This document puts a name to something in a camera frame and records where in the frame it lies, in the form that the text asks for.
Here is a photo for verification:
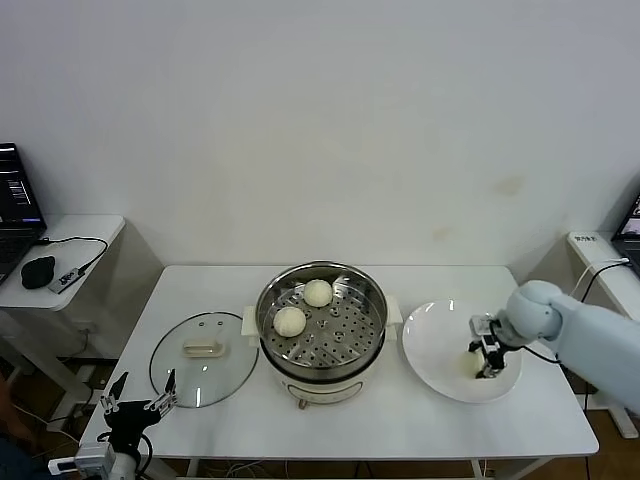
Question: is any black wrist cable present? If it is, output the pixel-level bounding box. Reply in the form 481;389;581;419
96;430;154;474
519;344;562;365

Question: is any round glass lid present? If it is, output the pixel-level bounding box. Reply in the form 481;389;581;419
148;312;260;410

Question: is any black laptop with camera views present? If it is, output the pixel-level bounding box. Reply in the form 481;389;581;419
609;187;640;279

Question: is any black usb hub cable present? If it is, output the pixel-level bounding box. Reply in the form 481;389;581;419
33;236;109;275

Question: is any black cable with adapter block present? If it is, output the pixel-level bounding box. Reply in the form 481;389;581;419
578;258;632;305

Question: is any white laptop cable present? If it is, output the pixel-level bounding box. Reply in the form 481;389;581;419
573;257;629;297

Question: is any white side desk with label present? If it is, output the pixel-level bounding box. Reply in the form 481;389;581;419
564;232;640;441

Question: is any white round plate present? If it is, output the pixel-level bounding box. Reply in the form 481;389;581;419
401;299;523;404

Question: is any person blue clothing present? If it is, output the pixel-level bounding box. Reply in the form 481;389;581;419
0;434;51;480

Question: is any black computer mouse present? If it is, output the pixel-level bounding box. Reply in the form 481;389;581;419
20;255;57;290

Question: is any grey usb hub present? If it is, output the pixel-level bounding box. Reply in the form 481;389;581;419
51;267;84;294

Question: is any white floor cable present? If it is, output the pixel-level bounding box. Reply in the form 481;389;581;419
14;404;84;444

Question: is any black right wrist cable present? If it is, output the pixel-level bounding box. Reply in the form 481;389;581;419
519;344;562;365

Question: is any perforated steel steamer basket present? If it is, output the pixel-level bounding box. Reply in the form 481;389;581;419
241;260;404;372

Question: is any cream electric cooker pot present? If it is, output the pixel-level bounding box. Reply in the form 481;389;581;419
243;324;401;412

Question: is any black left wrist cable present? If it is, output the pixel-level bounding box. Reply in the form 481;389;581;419
96;430;154;474

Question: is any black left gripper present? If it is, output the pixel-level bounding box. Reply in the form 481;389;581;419
99;368;180;455

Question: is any black laptop with dark screen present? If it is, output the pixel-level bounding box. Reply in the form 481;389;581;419
0;142;49;287

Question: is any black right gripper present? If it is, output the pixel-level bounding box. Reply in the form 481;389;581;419
467;318;525;381

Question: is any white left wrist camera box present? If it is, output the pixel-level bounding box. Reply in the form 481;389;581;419
48;442;116;474

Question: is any white steamed baozi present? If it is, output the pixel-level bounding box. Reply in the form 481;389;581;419
273;306;307;338
458;351;485;380
303;278;334;308

